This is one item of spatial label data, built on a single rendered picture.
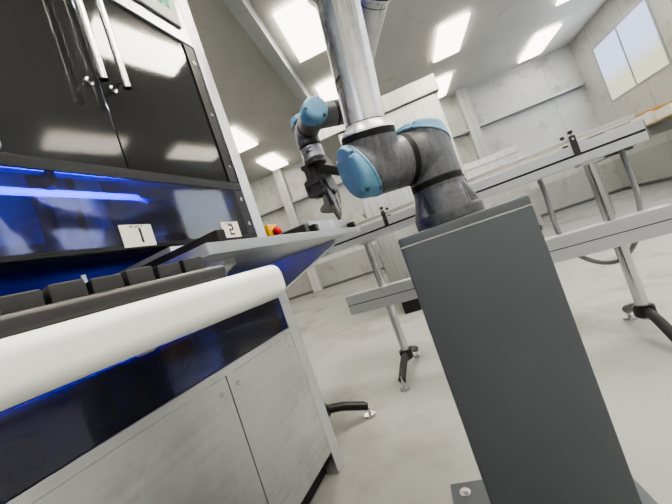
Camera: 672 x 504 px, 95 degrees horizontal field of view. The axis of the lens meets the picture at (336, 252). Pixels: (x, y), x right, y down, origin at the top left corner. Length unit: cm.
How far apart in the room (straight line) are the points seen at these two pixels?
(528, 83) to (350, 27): 1144
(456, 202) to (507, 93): 1116
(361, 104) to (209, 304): 53
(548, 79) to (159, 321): 1221
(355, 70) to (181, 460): 93
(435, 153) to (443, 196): 9
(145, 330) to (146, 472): 70
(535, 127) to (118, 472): 1161
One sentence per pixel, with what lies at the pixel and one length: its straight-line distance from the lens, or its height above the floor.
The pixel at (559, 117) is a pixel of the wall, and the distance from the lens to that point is 1200.
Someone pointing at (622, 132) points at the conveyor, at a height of 91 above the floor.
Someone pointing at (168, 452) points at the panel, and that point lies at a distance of 92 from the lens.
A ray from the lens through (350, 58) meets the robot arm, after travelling 70.
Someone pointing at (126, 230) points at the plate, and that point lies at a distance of 94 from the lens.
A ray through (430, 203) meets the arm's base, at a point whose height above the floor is 84.
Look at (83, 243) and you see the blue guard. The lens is 89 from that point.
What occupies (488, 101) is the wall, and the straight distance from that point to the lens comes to 1162.
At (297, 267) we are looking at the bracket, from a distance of 110.
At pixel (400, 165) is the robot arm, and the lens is 66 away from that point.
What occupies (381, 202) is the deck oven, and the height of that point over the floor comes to 122.
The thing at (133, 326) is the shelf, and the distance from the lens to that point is 21.
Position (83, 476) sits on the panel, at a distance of 84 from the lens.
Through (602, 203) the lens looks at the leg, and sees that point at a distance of 188.
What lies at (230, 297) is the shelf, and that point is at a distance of 24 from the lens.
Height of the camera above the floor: 79
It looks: 2 degrees up
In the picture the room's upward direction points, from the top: 19 degrees counter-clockwise
